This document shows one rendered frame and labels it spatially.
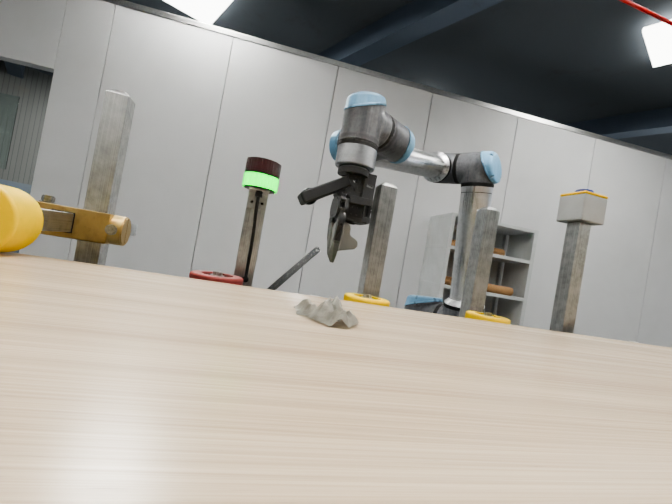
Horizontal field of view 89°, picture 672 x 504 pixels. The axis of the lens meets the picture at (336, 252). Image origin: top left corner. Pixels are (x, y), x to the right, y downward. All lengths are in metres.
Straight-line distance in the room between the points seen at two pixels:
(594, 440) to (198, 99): 3.58
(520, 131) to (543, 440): 4.26
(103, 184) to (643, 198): 5.28
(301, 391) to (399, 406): 0.05
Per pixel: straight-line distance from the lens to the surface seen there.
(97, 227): 0.68
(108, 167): 0.69
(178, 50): 3.85
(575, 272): 1.00
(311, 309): 0.36
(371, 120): 0.79
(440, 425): 0.17
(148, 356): 0.20
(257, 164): 0.60
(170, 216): 3.45
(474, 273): 0.82
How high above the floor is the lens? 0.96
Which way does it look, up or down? 1 degrees up
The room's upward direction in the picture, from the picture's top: 10 degrees clockwise
